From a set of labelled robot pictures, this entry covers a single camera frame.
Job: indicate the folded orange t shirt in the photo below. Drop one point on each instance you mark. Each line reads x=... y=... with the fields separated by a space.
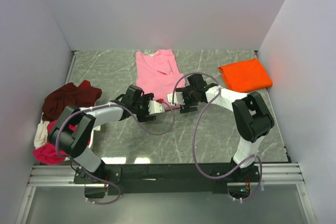
x=245 y=76

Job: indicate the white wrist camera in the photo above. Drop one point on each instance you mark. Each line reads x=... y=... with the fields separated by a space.
x=155 y=107
x=175 y=99

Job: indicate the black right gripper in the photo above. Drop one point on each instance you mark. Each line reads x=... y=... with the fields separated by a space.
x=186 y=99

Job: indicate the magenta t shirt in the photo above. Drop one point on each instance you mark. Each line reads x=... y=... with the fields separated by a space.
x=47 y=153

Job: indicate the pink t shirt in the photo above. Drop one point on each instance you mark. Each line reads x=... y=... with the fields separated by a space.
x=158 y=73

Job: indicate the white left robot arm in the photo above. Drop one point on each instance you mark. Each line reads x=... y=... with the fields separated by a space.
x=72 y=130

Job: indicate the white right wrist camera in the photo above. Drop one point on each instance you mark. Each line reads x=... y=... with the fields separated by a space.
x=175 y=99

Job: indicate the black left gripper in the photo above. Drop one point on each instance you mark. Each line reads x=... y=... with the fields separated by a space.
x=145 y=107

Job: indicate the aluminium rail frame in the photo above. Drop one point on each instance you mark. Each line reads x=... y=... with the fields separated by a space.
x=63 y=175

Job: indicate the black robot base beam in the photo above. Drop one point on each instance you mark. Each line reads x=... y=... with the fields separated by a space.
x=160 y=178

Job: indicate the dark red t shirt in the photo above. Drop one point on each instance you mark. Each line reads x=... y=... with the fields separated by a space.
x=83 y=95

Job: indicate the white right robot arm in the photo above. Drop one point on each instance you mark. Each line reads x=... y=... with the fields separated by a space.
x=252 y=117

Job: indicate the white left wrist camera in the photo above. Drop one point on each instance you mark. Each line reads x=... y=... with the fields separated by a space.
x=155 y=107

